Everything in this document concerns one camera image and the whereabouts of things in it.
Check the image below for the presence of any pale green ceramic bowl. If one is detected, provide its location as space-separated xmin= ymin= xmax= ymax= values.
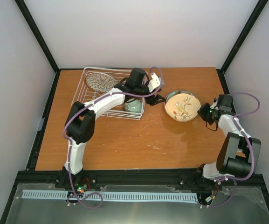
xmin=123 ymin=98 xmax=142 ymax=113

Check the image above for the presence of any cream bird pattern plate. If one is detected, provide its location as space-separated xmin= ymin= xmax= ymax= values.
xmin=164 ymin=93 xmax=201 ymax=122

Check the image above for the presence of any white floral pattern plate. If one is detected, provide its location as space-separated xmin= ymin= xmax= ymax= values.
xmin=85 ymin=72 xmax=117 ymax=92

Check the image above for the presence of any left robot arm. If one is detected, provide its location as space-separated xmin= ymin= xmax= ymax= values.
xmin=62 ymin=67 xmax=165 ymax=188

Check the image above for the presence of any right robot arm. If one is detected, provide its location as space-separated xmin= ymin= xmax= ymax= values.
xmin=198 ymin=94 xmax=261 ymax=182

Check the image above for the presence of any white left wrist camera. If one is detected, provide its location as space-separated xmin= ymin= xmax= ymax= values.
xmin=147 ymin=72 xmax=165 ymax=93

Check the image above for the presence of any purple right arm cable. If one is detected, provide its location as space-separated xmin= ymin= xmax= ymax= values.
xmin=197 ymin=92 xmax=261 ymax=208

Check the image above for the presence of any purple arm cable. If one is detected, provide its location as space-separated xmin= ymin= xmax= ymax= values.
xmin=62 ymin=67 xmax=166 ymax=210
xmin=197 ymin=92 xmax=261 ymax=208

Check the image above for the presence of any white wire dish rack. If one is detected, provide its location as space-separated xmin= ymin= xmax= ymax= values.
xmin=71 ymin=67 xmax=145 ymax=120

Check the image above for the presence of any black enclosure frame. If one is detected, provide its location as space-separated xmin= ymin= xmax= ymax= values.
xmin=0 ymin=0 xmax=268 ymax=224

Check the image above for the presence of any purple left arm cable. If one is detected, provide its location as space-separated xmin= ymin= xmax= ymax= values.
xmin=62 ymin=67 xmax=166 ymax=210

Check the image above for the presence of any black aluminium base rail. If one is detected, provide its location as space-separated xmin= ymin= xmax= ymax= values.
xmin=15 ymin=169 xmax=264 ymax=194

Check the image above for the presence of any light blue slotted cable duct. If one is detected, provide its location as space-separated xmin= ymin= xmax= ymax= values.
xmin=21 ymin=189 xmax=198 ymax=203

